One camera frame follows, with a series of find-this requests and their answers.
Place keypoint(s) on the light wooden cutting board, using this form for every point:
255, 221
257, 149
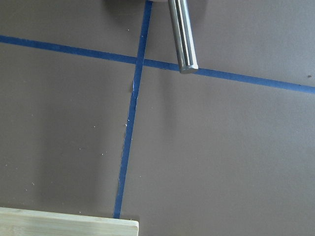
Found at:
22, 222

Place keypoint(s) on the shiny metal cylindrical handle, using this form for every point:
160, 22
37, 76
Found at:
183, 38

